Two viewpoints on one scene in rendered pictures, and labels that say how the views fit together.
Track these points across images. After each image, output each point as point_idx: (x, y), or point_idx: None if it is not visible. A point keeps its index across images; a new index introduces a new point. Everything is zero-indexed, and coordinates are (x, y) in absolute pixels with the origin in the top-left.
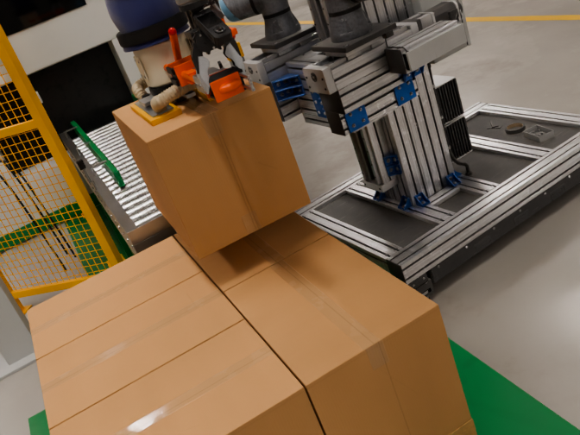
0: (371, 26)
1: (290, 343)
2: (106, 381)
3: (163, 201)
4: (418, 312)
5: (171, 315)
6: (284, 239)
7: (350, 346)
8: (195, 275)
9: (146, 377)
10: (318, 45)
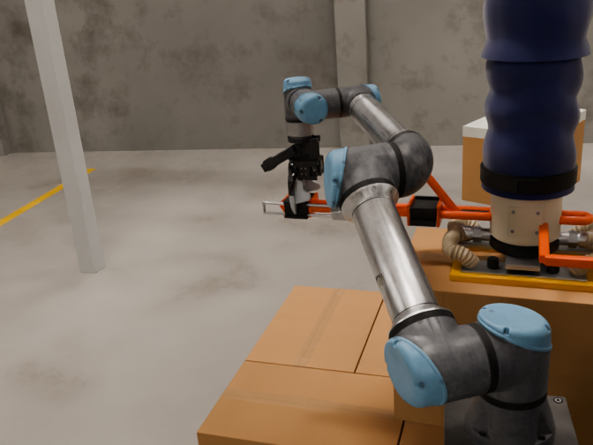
0: (475, 439)
1: (288, 373)
2: None
3: None
4: (207, 421)
5: None
6: (440, 441)
7: (237, 386)
8: None
9: (368, 325)
10: (547, 398)
